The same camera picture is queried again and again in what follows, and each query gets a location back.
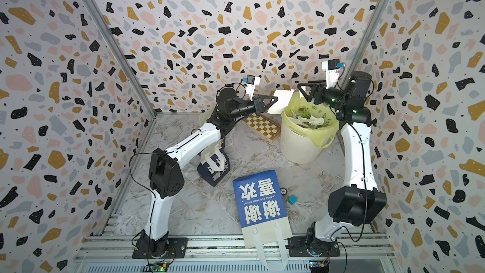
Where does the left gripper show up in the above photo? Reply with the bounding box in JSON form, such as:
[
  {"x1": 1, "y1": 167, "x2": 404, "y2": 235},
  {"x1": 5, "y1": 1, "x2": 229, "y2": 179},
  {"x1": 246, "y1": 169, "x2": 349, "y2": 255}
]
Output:
[{"x1": 229, "y1": 95, "x2": 279, "y2": 123}]

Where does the white receipt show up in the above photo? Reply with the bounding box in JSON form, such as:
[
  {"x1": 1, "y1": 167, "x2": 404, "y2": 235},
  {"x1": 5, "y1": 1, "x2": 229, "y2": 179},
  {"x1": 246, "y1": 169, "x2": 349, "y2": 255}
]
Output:
[{"x1": 270, "y1": 89, "x2": 294, "y2": 115}]

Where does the blue white bag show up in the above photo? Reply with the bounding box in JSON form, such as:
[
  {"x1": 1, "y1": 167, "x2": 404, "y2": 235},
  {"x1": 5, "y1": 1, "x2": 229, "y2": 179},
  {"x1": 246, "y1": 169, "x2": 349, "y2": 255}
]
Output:
[
  {"x1": 232, "y1": 170, "x2": 293, "y2": 270},
  {"x1": 198, "y1": 107, "x2": 215, "y2": 126}
]

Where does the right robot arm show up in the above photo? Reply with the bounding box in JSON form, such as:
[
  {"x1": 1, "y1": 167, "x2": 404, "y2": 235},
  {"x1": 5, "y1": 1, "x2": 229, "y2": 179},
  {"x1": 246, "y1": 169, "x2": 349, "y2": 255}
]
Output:
[{"x1": 298, "y1": 71, "x2": 387, "y2": 257}]

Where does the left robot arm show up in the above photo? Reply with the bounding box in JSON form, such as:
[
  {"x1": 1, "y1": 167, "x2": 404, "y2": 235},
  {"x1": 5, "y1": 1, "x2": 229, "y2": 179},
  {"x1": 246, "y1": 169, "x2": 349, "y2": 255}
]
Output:
[{"x1": 132, "y1": 87, "x2": 278, "y2": 261}]

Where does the wooden chess board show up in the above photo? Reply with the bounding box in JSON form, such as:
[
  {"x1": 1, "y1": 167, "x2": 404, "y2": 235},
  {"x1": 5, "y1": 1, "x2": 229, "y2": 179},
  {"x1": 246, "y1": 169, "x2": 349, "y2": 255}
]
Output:
[{"x1": 242, "y1": 115, "x2": 281, "y2": 142}]

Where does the yellow-green bin liner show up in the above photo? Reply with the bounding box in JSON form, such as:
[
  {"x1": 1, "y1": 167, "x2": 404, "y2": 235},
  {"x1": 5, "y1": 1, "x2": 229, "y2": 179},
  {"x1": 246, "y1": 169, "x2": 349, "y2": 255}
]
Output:
[{"x1": 282, "y1": 92, "x2": 339, "y2": 148}]

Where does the white trash bin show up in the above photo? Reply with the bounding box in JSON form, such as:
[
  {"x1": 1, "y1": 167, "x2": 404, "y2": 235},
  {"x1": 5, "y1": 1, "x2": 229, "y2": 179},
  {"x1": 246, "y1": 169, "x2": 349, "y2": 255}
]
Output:
[{"x1": 280, "y1": 122, "x2": 326, "y2": 164}]

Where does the front navy bag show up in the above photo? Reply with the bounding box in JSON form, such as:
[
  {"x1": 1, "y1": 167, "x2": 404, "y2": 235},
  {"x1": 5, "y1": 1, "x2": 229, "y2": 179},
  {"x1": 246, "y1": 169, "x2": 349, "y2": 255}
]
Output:
[{"x1": 197, "y1": 141, "x2": 231, "y2": 187}]

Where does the small teal block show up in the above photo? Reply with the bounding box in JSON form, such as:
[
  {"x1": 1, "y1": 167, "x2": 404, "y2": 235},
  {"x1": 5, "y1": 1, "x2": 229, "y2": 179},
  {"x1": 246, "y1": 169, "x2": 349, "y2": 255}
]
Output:
[{"x1": 288, "y1": 195, "x2": 297, "y2": 205}]

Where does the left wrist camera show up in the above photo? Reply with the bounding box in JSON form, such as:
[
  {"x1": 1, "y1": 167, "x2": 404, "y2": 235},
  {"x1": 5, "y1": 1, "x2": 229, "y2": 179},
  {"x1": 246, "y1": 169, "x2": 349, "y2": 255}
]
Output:
[{"x1": 242, "y1": 75, "x2": 261, "y2": 101}]

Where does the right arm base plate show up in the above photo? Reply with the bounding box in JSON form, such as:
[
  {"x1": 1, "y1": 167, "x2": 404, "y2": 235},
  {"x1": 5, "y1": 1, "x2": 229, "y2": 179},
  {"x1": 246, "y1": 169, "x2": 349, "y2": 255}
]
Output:
[{"x1": 286, "y1": 236, "x2": 341, "y2": 257}]

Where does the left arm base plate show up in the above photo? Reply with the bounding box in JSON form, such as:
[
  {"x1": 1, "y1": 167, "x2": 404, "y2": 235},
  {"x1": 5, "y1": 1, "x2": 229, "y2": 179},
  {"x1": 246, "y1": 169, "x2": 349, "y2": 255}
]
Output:
[{"x1": 131, "y1": 237, "x2": 188, "y2": 260}]

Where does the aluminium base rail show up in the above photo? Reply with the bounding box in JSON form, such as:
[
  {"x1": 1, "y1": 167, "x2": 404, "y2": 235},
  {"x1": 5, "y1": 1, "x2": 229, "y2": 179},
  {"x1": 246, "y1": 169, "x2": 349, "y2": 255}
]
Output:
[{"x1": 71, "y1": 233, "x2": 400, "y2": 272}]

